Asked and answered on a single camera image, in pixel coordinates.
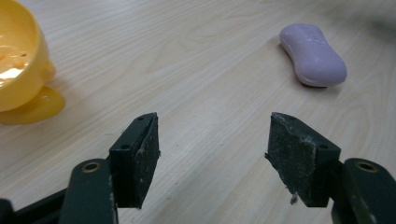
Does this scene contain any yellow soap dish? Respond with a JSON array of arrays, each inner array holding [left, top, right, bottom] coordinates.
[[0, 0, 66, 126]]

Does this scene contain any purple soap bar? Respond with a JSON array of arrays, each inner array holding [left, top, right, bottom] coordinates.
[[278, 22, 348, 88]]

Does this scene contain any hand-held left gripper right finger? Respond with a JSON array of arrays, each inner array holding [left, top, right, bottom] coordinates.
[[264, 111, 342, 208]]

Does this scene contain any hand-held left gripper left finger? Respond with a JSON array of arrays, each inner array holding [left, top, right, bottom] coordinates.
[[108, 112, 162, 210]]

